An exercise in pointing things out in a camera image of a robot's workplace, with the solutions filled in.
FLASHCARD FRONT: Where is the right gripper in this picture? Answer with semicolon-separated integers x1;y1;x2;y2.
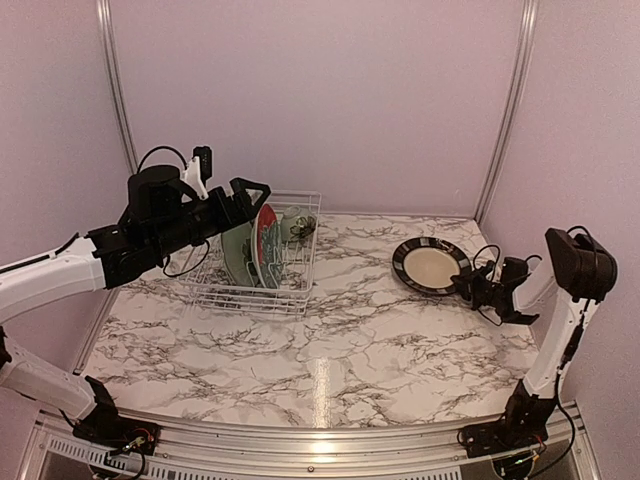
450;265;506;310

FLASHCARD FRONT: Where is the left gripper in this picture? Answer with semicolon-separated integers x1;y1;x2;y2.
150;176;270;259

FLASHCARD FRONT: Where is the green floral plate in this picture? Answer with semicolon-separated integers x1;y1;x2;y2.
221;222;258;287

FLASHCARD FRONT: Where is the red floral plate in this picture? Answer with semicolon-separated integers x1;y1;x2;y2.
251;204;284;289

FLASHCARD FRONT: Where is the black striped plate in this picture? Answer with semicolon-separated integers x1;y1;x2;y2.
392;237;472;296

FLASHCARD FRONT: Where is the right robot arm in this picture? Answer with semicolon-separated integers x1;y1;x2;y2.
451;225;618;452

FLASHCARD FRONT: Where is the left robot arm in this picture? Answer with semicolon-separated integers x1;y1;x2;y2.
1;160;271;445

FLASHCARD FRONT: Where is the green floral bowl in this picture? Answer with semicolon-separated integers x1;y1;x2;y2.
280;205;317;243

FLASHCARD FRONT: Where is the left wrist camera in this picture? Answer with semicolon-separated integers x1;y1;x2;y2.
181;146;214;200

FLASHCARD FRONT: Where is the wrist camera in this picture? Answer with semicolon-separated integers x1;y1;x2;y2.
181;146;214;200
500;256;530;288

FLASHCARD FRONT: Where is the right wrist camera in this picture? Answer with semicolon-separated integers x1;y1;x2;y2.
500;256;530;288

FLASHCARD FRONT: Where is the white wire dish rack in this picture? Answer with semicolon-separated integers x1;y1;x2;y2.
171;191;321;316

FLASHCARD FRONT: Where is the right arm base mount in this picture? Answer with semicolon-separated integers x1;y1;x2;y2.
456;419;548;479

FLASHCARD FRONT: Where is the left aluminium frame post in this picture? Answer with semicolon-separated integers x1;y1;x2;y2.
96;0;138;174

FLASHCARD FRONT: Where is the aluminium frame post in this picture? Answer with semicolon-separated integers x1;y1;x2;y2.
96;0;138;174
474;0;540;226

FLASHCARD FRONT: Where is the front aluminium rail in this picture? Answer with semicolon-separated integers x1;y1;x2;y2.
18;404;601;479

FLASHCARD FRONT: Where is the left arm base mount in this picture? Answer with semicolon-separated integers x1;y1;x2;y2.
63;413;161;479

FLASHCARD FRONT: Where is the right aluminium frame post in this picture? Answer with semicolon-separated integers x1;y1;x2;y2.
474;0;540;226

